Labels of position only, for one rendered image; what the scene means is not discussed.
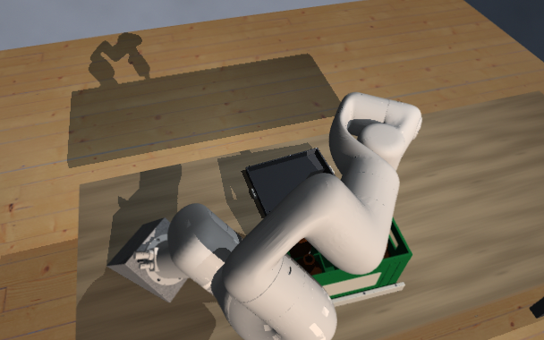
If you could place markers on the green bottle crate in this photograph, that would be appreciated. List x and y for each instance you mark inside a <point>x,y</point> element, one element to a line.
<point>338,283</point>

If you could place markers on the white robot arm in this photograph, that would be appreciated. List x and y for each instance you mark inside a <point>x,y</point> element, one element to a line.
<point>265,293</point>

